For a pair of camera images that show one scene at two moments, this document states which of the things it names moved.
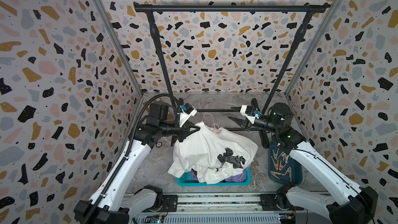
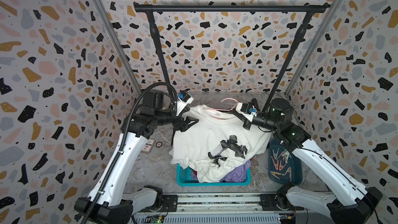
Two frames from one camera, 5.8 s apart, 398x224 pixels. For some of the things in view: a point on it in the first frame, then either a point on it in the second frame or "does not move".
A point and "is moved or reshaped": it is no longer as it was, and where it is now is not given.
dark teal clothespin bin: (283, 168) does not move
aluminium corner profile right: (323, 28) does not move
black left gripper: (186, 131) to (186, 124)
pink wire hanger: (214, 129) to (227, 110)
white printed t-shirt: (210, 152) is moved or reshaped
